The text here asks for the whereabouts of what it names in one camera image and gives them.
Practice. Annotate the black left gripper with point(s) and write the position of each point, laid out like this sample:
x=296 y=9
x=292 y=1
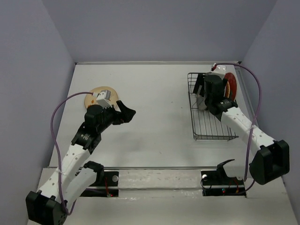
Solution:
x=124 y=116

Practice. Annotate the beige bird plate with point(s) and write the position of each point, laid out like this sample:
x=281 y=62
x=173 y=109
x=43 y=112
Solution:
x=91 y=100

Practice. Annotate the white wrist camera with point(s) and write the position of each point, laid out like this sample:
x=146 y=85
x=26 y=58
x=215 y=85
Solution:
x=103 y=98
x=219 y=70

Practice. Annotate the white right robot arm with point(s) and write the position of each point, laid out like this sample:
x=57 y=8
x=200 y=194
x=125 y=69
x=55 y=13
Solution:
x=266 y=158

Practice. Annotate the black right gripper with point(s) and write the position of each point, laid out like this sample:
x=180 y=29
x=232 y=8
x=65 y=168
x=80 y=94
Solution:
x=200 y=81

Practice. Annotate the black wire dish rack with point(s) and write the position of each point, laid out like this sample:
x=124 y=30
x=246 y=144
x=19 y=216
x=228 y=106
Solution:
x=205 y=126

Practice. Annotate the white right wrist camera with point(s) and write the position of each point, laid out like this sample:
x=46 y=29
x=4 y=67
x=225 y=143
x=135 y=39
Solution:
x=219 y=70

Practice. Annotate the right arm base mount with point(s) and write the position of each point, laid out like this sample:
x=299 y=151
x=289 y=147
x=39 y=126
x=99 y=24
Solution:
x=217 y=183

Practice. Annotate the orange ribbed plate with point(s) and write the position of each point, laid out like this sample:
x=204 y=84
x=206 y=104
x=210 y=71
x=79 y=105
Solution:
x=227 y=90

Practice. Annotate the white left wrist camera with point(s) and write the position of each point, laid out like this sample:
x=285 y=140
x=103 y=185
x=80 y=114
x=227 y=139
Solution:
x=103 y=98

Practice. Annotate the red and teal plate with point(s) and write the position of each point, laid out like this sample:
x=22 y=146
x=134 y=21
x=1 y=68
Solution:
x=233 y=85

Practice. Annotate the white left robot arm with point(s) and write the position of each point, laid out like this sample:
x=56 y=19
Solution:
x=55 y=200

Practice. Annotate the grey deer plate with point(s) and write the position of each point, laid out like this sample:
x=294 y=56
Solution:
x=200 y=102

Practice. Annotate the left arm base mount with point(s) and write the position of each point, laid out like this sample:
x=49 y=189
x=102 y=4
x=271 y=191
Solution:
x=106 y=182

